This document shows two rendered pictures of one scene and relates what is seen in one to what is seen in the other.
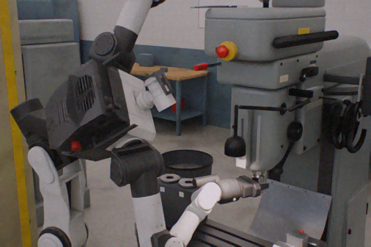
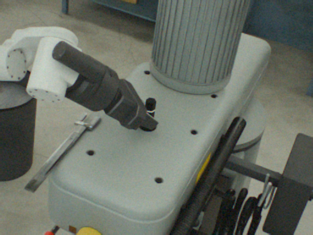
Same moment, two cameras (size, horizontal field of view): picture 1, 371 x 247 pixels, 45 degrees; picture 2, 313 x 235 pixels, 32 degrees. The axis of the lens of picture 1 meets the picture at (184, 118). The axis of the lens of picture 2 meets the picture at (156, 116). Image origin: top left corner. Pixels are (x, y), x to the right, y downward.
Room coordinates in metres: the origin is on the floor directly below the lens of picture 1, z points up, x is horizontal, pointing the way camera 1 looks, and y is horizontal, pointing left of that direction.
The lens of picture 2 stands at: (0.74, 0.02, 2.60)
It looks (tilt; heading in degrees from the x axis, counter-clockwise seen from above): 37 degrees down; 339
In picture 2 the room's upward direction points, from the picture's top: 9 degrees clockwise
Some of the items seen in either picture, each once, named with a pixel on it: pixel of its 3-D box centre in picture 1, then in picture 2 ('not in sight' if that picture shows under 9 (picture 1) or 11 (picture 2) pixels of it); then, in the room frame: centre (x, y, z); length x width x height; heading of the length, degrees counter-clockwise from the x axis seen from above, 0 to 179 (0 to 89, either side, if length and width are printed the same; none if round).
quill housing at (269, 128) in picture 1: (261, 124); not in sight; (1.58, -0.29, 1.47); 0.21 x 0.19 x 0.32; 51
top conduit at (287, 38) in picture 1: (308, 38); (209, 175); (1.51, -0.42, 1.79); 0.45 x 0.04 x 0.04; 141
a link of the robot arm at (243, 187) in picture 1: (238, 188); not in sight; (1.53, -0.20, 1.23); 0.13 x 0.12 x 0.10; 28
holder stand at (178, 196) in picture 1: (179, 200); not in sight; (1.84, 0.02, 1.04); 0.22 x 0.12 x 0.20; 58
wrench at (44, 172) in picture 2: (213, 6); (63, 149); (1.52, -0.10, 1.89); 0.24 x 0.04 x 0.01; 143
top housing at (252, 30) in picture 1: (266, 31); (146, 150); (1.59, -0.29, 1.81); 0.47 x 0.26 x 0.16; 141
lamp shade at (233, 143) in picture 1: (235, 144); not in sight; (1.39, -0.17, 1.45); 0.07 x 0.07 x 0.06
